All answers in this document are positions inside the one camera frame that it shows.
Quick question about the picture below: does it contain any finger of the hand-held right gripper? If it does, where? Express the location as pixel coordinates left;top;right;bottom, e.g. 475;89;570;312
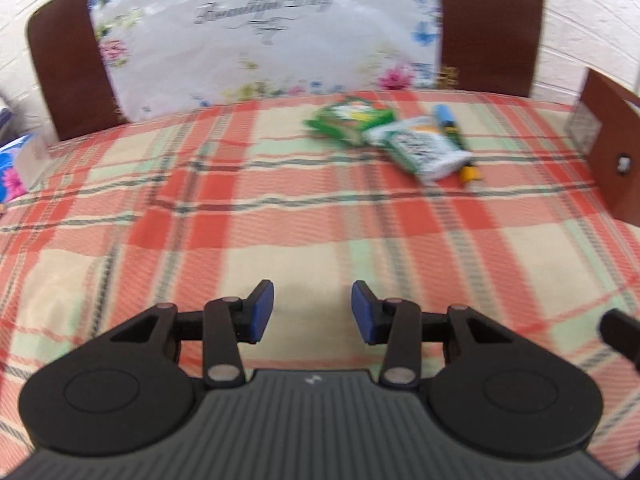
599;309;640;376

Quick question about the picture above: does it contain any red plaid blanket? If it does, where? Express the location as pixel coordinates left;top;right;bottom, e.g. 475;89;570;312
0;87;640;466

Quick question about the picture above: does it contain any green cardboard box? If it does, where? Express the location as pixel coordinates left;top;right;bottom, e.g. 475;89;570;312
302;97;398;148

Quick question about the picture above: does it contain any blue capped marker pen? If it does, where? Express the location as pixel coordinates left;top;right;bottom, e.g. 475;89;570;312
432;104;483;183

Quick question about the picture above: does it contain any brown box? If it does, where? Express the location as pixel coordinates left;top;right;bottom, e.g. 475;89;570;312
567;67;640;226

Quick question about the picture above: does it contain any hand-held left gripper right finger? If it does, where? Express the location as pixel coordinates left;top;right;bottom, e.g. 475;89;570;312
351;280;521;388

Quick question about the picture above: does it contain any white and green packet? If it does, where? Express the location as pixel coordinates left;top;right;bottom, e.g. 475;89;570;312
365;116;473;183

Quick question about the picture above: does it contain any brown wooden chair back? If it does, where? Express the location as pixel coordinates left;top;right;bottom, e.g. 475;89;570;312
441;0;545;98
26;0;128;142

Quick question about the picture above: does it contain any white floral cloth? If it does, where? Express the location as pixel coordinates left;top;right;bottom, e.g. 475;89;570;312
87;0;446;122

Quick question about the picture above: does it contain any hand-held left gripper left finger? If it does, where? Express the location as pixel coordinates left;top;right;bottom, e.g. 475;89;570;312
107;280;276;388

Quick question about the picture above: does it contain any blue floral box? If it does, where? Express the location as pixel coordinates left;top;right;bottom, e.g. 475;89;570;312
0;132;31;213

